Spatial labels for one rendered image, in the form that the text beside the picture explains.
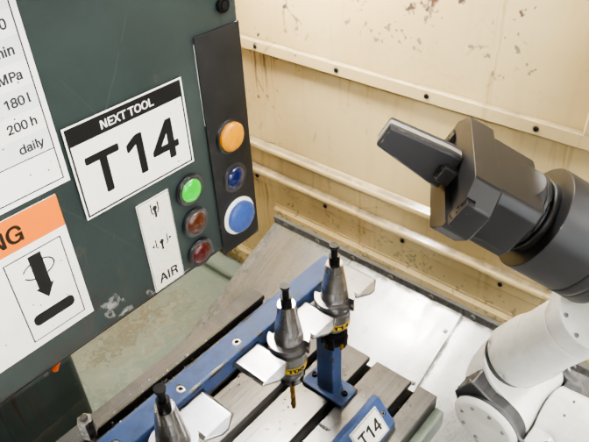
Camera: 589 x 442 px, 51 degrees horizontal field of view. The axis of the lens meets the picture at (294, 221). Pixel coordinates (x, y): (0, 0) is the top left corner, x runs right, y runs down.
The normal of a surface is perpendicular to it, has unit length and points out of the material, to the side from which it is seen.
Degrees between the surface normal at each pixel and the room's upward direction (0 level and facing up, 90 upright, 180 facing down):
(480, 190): 52
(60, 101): 90
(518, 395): 29
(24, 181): 90
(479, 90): 90
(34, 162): 90
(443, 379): 24
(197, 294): 0
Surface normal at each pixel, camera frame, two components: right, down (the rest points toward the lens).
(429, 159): -0.18, 0.59
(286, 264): -0.30, -0.53
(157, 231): 0.76, 0.37
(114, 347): -0.04, -0.80
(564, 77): -0.65, 0.48
